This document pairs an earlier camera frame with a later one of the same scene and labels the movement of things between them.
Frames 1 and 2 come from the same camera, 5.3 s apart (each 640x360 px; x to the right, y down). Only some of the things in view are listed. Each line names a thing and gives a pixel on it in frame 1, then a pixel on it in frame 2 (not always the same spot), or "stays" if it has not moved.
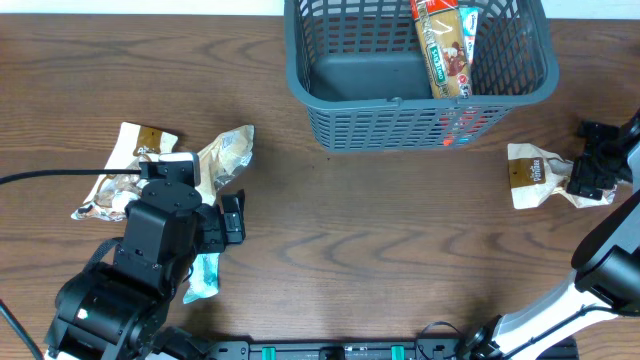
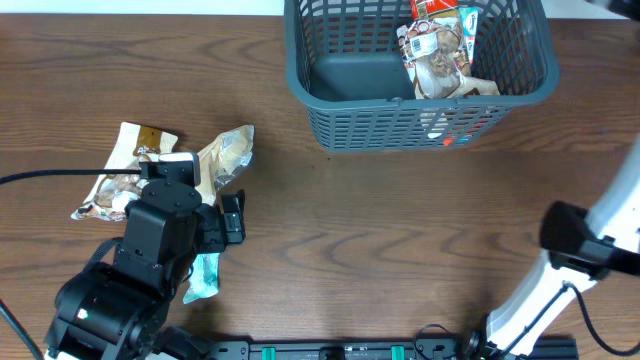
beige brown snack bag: x=534 y=175 -> x=434 y=52
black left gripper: x=213 y=239 stays
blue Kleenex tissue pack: x=469 y=21 stays
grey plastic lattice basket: x=358 y=68 stays
